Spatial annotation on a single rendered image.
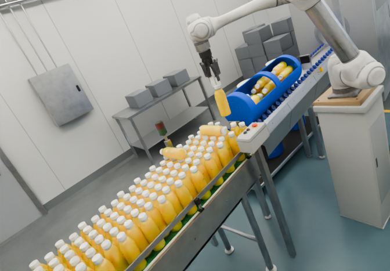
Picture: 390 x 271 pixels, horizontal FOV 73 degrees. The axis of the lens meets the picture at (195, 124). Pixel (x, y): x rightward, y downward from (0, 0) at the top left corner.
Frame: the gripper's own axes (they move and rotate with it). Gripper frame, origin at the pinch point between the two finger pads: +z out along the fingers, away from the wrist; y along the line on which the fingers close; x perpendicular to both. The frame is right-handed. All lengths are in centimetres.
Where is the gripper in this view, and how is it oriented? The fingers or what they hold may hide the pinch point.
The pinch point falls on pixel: (215, 81)
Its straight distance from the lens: 166.9
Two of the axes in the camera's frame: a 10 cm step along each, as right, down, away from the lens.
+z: 3.6, 8.7, 3.4
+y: -6.8, -0.1, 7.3
